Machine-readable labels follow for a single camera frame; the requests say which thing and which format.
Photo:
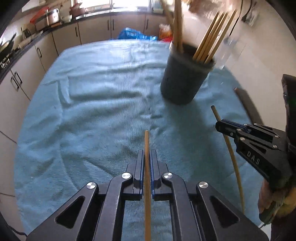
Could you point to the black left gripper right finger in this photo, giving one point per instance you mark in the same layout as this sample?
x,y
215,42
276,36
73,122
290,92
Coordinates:
x,y
199,211

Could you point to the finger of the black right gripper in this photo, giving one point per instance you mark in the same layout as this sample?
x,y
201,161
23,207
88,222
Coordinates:
x,y
231,129
243,136

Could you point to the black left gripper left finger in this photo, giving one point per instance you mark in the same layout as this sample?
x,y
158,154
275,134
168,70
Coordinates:
x,y
96,211

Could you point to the wooden chopstick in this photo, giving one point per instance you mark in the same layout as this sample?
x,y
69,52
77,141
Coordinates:
x,y
147,189
204,47
178,5
205,37
236,171
175,31
216,37
168,15

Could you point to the person's right hand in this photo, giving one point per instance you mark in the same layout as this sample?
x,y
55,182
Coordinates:
x,y
278,203

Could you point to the smartphone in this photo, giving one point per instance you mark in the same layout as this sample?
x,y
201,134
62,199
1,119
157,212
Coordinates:
x,y
248,105

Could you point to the dark perforated utensil holder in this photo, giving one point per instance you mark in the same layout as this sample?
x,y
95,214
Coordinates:
x,y
183,76

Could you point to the clear glass mug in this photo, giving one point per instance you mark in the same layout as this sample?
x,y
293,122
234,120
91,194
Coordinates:
x,y
224,51

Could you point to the blue towel table cover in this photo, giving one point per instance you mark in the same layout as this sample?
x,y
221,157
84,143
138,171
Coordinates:
x,y
87,119

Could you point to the red plastic basin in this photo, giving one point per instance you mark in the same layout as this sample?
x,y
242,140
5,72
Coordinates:
x,y
167,39

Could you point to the white plastic bag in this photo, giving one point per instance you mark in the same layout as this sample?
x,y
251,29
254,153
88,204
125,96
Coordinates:
x,y
165,31

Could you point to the blue plastic bag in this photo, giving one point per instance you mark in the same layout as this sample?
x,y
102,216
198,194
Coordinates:
x,y
129,33

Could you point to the black wok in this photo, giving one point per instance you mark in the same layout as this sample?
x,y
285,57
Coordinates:
x,y
7,47

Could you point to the silver rice cooker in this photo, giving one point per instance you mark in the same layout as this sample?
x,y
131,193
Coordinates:
x,y
46,18

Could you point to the brown clay pot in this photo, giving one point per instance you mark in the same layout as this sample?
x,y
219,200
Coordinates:
x,y
76,10

